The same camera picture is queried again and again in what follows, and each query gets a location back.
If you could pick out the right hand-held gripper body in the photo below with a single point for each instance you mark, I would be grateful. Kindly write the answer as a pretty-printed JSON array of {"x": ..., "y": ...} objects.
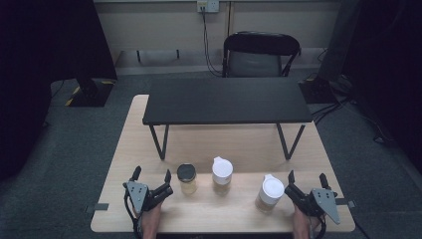
[{"x": 323, "y": 200}]

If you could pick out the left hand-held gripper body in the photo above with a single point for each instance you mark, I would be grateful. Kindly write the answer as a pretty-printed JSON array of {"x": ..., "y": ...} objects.
[{"x": 137, "y": 195}]

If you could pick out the black-lidded glass jar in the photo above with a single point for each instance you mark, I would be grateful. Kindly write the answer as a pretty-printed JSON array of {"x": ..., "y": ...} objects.
[{"x": 187, "y": 177}]

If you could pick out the wide white-lidded glass jar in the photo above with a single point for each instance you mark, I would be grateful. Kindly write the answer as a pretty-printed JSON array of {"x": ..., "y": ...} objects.
[{"x": 269, "y": 194}]

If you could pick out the tall white-lidded glass jar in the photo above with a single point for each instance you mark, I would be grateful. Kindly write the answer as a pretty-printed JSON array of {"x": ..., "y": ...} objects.
[{"x": 222, "y": 174}]

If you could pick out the black shelf riser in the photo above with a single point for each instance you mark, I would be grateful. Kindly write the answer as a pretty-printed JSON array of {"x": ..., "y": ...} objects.
[{"x": 229, "y": 99}]

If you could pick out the person's left hand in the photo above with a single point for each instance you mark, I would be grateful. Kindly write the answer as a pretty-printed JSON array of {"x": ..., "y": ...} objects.
[{"x": 151, "y": 220}]

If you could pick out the person's right hand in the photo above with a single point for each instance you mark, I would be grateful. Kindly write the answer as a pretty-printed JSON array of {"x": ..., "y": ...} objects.
[{"x": 302, "y": 222}]

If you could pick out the grey tape strip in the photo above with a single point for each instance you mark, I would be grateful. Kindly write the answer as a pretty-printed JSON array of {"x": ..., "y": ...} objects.
[
  {"x": 98, "y": 207},
  {"x": 346, "y": 202}
]

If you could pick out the black stand base yellow tape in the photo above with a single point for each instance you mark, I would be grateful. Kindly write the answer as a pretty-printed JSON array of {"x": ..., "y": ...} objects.
[{"x": 91, "y": 94}]

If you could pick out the black folding chair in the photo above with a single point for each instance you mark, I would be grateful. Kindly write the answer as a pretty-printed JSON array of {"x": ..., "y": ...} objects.
[{"x": 255, "y": 53}]

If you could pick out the dark curtain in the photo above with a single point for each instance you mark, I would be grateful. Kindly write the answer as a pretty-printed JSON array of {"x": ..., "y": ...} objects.
[{"x": 388, "y": 66}]

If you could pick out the black curtain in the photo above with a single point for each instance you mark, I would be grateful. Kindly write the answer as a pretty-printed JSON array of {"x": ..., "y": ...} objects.
[{"x": 43, "y": 66}]

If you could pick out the small black wall bracket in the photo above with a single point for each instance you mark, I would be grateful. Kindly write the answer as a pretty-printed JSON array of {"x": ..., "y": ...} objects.
[{"x": 177, "y": 53}]

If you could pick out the white wall socket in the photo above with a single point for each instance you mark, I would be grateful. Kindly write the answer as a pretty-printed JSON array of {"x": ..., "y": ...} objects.
[{"x": 208, "y": 5}]

